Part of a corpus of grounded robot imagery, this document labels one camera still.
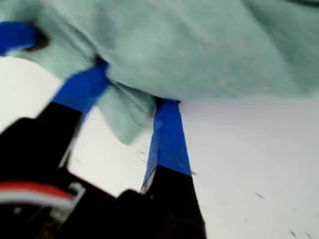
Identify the mint green t-shirt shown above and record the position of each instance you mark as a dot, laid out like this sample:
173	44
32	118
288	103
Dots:
174	49

